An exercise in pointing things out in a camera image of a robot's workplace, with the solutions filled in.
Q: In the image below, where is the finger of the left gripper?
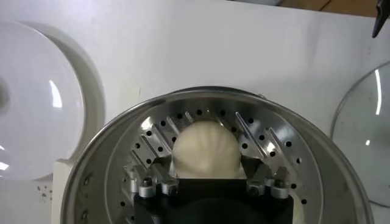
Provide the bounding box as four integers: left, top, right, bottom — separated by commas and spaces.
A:
371, 0, 390, 39

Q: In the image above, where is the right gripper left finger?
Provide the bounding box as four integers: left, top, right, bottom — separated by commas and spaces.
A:
123, 163, 180, 198

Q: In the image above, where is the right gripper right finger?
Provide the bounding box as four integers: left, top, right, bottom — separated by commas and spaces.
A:
240, 155, 291, 200

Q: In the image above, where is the round glass pot lid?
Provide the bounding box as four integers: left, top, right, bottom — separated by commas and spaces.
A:
330, 60, 390, 208

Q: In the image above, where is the stainless steel steamer basket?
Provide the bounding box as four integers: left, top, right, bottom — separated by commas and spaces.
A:
52, 86, 375, 224

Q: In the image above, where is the white round plate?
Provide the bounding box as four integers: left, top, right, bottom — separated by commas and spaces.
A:
0, 20, 106, 182

